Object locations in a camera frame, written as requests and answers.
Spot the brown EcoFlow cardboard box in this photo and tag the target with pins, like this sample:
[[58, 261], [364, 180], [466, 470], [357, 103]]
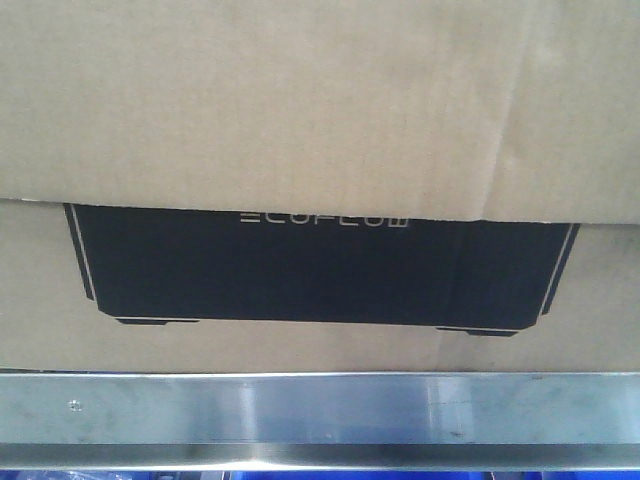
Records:
[[500, 110]]

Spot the metal shelf rail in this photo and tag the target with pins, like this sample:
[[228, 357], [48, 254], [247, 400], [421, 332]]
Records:
[[344, 421]]

